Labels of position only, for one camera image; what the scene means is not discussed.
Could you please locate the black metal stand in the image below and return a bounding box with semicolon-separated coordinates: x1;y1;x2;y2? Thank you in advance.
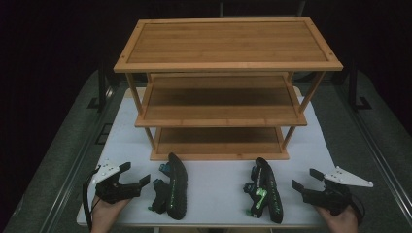
347;62;373;112
86;61;115;114

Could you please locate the black cable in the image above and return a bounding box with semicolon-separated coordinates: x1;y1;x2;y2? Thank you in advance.
82;166;102;231
349;193;366;226

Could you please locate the person's left hand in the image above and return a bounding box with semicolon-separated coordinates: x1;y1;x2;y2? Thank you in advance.
90;195;132;233

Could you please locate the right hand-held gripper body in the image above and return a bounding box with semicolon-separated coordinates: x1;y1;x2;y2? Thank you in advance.
302;165;374;216

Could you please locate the black shoe with green accents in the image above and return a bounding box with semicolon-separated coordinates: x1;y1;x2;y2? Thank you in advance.
243;156;285;225
148;152;189;221

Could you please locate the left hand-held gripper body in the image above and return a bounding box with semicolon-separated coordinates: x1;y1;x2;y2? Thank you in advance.
91;158;144;205

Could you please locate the person's right hand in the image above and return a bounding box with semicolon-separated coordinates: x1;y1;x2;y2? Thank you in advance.
315;204;360;233

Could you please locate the wooden three-tier shelf rack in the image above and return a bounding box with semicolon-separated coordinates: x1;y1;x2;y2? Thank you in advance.
113;17;344;162

